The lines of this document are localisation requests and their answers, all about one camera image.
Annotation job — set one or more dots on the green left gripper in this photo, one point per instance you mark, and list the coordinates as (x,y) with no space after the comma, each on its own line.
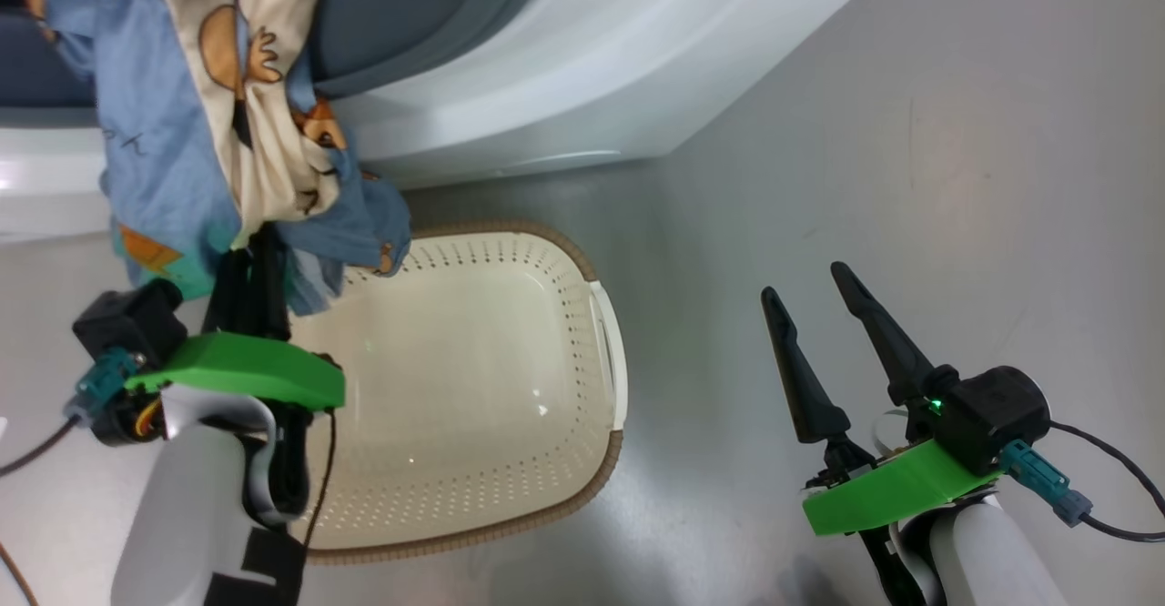
(246,369)

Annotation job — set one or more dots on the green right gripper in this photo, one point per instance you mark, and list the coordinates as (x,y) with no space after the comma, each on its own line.
(892,492)

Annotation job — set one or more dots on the blue cream orange garment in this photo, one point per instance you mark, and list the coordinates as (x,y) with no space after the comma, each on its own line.
(173,133)

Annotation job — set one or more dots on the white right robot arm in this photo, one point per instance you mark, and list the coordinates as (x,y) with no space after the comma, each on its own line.
(992,556)

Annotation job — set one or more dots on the cream perforated laundry basket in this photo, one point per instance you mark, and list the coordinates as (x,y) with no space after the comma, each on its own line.
(455,388)

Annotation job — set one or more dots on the grey rubber door gasket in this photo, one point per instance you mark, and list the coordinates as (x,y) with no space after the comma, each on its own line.
(419,15)

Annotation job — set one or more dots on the white washing machine body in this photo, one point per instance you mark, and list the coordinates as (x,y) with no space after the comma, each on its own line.
(592,69)

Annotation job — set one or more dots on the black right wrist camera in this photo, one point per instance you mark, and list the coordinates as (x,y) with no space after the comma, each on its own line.
(997,410)

